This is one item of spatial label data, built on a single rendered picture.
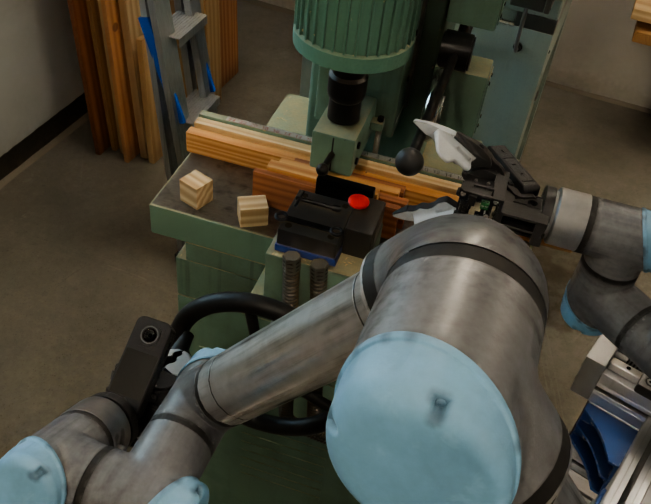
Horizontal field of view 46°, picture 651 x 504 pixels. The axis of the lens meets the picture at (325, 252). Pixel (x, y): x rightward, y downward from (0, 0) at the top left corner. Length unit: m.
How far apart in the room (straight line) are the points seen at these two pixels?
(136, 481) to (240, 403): 0.12
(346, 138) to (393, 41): 0.18
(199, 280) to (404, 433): 0.91
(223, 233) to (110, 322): 1.12
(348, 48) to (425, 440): 0.72
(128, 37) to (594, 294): 1.92
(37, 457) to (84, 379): 1.40
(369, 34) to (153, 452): 0.60
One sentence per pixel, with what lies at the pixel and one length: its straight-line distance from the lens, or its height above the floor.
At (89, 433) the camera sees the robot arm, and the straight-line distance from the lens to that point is 0.83.
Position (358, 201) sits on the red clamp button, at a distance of 1.08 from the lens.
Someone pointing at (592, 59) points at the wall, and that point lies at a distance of 3.62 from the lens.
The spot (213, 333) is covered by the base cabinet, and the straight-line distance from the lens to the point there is 1.40.
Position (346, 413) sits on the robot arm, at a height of 1.33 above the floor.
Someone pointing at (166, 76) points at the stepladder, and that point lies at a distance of 2.06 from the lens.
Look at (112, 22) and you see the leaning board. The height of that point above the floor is 0.53.
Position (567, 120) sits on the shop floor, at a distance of 3.45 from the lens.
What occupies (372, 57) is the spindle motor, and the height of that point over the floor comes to 1.19.
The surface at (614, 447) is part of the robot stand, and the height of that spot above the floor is 0.68.
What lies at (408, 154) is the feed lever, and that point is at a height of 1.17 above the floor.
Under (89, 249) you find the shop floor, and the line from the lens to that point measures 2.52.
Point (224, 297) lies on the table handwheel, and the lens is 1.04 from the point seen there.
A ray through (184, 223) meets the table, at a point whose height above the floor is 0.88.
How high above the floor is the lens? 1.69
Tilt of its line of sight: 43 degrees down
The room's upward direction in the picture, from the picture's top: 7 degrees clockwise
